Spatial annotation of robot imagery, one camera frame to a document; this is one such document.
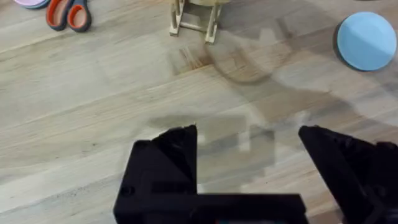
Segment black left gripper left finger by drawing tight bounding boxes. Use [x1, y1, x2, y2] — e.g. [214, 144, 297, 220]
[113, 124, 198, 224]

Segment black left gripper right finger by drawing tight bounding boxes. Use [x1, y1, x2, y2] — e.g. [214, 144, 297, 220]
[298, 125, 398, 224]

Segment wooden peg rack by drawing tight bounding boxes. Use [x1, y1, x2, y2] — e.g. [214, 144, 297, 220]
[169, 0, 230, 44]

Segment blue round plate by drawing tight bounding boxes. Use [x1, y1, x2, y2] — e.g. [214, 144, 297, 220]
[333, 11, 398, 72]

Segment orange and grey scissors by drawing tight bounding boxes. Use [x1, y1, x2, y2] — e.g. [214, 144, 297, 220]
[45, 0, 93, 33]

